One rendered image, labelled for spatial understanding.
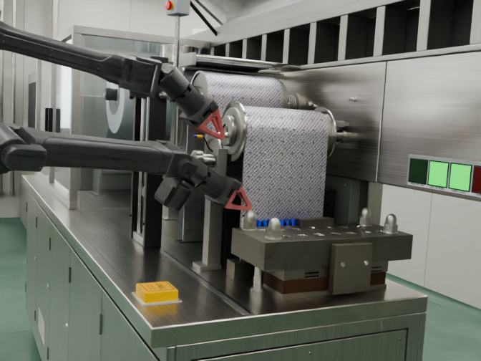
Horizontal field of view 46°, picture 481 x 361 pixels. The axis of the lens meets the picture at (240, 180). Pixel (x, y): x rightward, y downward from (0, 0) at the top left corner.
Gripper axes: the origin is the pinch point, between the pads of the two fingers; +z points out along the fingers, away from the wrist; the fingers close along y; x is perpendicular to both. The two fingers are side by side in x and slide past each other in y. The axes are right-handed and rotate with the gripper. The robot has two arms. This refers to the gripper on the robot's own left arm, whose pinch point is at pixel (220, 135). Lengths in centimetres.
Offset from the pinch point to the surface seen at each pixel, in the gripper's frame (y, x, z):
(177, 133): -71, 7, 16
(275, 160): 5.1, 4.9, 12.9
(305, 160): 5.3, 10.6, 19.4
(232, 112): -1.2, 6.6, -1.2
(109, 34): -100, 20, -21
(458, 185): 41, 20, 30
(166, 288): 17.0, -34.7, 7.2
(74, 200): -97, -36, 13
